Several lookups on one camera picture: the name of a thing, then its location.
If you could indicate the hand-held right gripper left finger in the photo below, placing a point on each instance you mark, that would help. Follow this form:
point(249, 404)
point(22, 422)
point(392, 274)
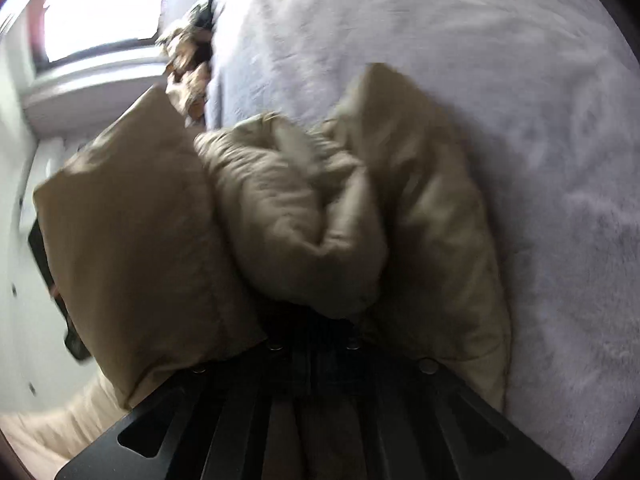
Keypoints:
point(235, 410)

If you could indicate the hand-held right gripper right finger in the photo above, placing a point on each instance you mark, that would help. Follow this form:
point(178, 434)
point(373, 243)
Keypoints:
point(415, 420)

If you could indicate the large tan coat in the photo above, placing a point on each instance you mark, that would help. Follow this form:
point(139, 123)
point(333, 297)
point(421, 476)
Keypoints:
point(300, 210)

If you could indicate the pile of tan patterned clothes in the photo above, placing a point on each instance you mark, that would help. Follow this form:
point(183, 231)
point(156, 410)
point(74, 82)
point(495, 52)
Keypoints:
point(192, 60)

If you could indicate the bright window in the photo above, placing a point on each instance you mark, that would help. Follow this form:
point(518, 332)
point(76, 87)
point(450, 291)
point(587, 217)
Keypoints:
point(100, 5)

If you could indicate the bed with lavender blanket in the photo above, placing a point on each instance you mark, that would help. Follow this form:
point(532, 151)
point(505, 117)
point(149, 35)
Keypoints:
point(500, 85)

